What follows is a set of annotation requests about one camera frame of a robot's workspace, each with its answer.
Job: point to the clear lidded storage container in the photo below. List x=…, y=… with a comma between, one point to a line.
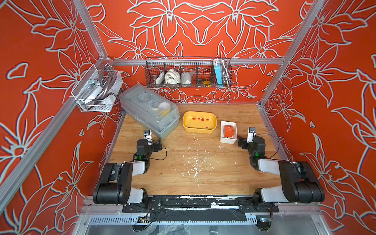
x=142, y=103

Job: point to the white square box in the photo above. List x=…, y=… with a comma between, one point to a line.
x=228, y=140

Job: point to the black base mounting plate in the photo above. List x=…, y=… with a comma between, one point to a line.
x=242, y=203

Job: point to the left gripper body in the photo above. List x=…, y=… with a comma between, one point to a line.
x=155, y=144

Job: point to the blue box in basket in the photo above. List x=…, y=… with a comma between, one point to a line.
x=217, y=64

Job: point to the yellow plastic tray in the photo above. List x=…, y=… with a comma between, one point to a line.
x=199, y=122

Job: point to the white cloth in basket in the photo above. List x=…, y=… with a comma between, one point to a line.
x=172, y=77

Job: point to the black wire wall basket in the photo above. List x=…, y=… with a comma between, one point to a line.
x=196, y=72

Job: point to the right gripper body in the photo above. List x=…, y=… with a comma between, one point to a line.
x=244, y=142

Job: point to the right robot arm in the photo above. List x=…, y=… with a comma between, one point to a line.
x=299, y=183

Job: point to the orange cube block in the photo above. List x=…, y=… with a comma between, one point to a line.
x=228, y=131

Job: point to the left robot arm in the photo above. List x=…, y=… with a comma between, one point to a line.
x=115, y=182

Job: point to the clear wall-mounted bin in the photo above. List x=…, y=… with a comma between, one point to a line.
x=98, y=90

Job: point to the yellow tape roll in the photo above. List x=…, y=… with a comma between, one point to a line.
x=164, y=108

